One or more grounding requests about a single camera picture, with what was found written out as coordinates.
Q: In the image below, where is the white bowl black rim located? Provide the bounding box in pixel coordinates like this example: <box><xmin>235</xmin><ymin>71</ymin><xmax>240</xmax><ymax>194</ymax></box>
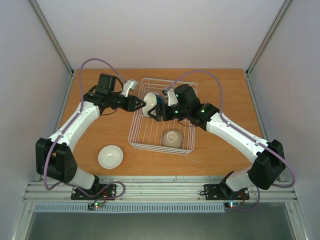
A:
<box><xmin>142</xmin><ymin>92</ymin><xmax>164</xmax><ymax>118</ymax></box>

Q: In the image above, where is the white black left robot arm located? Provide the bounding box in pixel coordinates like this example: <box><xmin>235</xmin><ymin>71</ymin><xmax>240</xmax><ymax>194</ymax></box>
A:
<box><xmin>35</xmin><ymin>74</ymin><xmax>146</xmax><ymax>199</ymax></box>

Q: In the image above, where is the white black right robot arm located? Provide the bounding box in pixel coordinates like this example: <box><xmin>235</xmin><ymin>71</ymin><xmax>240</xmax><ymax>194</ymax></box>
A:
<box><xmin>142</xmin><ymin>84</ymin><xmax>286</xmax><ymax>198</ymax></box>

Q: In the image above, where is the left green circuit board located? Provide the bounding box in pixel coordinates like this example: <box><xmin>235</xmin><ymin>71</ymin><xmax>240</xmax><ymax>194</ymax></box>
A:
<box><xmin>87</xmin><ymin>202</ymin><xmax>104</xmax><ymax>211</ymax></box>

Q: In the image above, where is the green circuit board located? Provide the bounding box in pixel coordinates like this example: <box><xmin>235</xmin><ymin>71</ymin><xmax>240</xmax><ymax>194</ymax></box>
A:
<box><xmin>87</xmin><ymin>202</ymin><xmax>104</xmax><ymax>211</ymax></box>
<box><xmin>224</xmin><ymin>201</ymin><xmax>243</xmax><ymax>209</ymax></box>

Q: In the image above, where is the right green circuit board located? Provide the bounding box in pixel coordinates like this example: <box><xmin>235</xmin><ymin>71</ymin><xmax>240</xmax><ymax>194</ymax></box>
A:
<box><xmin>224</xmin><ymin>201</ymin><xmax>243</xmax><ymax>209</ymax></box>

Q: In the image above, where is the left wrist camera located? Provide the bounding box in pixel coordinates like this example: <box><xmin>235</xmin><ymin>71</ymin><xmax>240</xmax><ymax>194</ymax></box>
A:
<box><xmin>120</xmin><ymin>79</ymin><xmax>139</xmax><ymax>97</ymax></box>

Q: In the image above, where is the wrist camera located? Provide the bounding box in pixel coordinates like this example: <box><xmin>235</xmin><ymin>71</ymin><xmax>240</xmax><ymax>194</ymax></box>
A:
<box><xmin>120</xmin><ymin>79</ymin><xmax>139</xmax><ymax>97</ymax></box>
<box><xmin>162</xmin><ymin>89</ymin><xmax>179</xmax><ymax>107</ymax></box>

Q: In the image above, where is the white wire dish rack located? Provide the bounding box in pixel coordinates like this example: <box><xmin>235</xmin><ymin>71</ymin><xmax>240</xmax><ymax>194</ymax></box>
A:
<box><xmin>128</xmin><ymin>77</ymin><xmax>198</xmax><ymax>155</ymax></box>

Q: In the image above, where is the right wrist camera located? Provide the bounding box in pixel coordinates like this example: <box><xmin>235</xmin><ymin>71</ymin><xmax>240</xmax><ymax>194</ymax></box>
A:
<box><xmin>162</xmin><ymin>89</ymin><xmax>179</xmax><ymax>107</ymax></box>

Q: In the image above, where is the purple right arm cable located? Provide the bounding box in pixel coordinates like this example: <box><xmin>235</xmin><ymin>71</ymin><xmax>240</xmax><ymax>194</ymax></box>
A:
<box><xmin>167</xmin><ymin>69</ymin><xmax>298</xmax><ymax>213</ymax></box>

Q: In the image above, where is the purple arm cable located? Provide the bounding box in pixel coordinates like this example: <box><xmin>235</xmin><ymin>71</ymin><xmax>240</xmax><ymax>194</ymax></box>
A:
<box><xmin>167</xmin><ymin>69</ymin><xmax>298</xmax><ymax>213</ymax></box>
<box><xmin>44</xmin><ymin>58</ymin><xmax>128</xmax><ymax>201</ymax></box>

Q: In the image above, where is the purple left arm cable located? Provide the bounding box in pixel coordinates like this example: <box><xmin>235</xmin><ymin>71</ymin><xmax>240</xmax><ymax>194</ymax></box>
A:
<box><xmin>44</xmin><ymin>58</ymin><xmax>128</xmax><ymax>201</ymax></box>

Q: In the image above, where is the aluminium rail base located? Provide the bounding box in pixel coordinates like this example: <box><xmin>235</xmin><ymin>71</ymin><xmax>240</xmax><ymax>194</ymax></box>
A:
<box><xmin>23</xmin><ymin>176</ymin><xmax>298</xmax><ymax>203</ymax></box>

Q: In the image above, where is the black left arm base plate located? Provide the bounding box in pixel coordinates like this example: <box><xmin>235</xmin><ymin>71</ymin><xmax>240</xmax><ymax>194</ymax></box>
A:
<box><xmin>70</xmin><ymin>183</ymin><xmax>117</xmax><ymax>201</ymax></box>

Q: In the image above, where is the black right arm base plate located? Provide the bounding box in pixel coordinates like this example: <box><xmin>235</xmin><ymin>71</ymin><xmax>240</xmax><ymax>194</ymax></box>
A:
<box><xmin>203</xmin><ymin>184</ymin><xmax>250</xmax><ymax>201</ymax></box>

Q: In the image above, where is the aluminium frame post right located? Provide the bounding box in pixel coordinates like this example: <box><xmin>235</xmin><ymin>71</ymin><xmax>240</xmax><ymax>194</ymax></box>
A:
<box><xmin>244</xmin><ymin>0</ymin><xmax>294</xmax><ymax>76</ymax></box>

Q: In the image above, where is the aluminium frame post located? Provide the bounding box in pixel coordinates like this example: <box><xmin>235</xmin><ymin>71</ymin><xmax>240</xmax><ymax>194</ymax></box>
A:
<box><xmin>27</xmin><ymin>0</ymin><xmax>76</xmax><ymax>77</ymax></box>
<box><xmin>244</xmin><ymin>0</ymin><xmax>294</xmax><ymax>76</ymax></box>

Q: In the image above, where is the aluminium frame post left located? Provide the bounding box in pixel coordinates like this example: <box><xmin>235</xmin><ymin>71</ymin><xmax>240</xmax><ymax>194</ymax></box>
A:
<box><xmin>27</xmin><ymin>0</ymin><xmax>76</xmax><ymax>77</ymax></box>

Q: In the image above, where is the grey slotted cable duct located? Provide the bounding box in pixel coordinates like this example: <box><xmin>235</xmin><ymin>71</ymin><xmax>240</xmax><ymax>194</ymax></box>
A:
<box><xmin>33</xmin><ymin>202</ymin><xmax>225</xmax><ymax>214</ymax></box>

